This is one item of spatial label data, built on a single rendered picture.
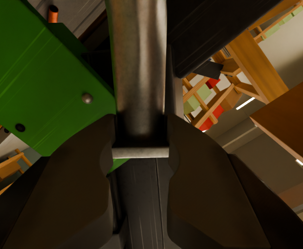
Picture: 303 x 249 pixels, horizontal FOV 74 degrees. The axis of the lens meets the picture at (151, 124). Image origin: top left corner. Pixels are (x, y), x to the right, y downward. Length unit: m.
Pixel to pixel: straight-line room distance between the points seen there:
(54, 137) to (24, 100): 0.05
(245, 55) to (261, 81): 0.13
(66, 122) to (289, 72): 9.85
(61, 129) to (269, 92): 0.90
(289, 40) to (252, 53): 8.95
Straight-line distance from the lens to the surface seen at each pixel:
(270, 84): 1.01
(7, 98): 0.24
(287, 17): 9.34
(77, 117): 0.22
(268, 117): 0.70
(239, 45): 0.97
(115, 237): 0.28
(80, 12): 0.73
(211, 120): 3.64
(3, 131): 0.44
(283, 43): 9.85
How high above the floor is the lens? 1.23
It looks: 6 degrees up
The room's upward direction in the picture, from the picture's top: 141 degrees clockwise
